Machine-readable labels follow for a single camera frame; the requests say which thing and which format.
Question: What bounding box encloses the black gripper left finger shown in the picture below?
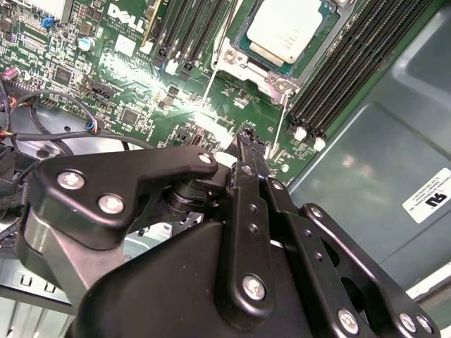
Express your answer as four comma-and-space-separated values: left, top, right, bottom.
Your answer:
16, 128, 276, 330

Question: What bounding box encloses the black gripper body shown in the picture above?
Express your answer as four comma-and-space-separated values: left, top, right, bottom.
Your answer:
72, 181, 332, 338

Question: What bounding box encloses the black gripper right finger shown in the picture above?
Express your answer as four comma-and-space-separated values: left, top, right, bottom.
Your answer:
254, 139, 442, 338

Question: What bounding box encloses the metal locking lever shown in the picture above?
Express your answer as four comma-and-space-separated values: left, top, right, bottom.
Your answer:
212, 0, 246, 71

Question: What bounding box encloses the silver CPU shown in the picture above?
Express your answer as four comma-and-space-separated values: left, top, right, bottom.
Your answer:
236, 0, 342, 77

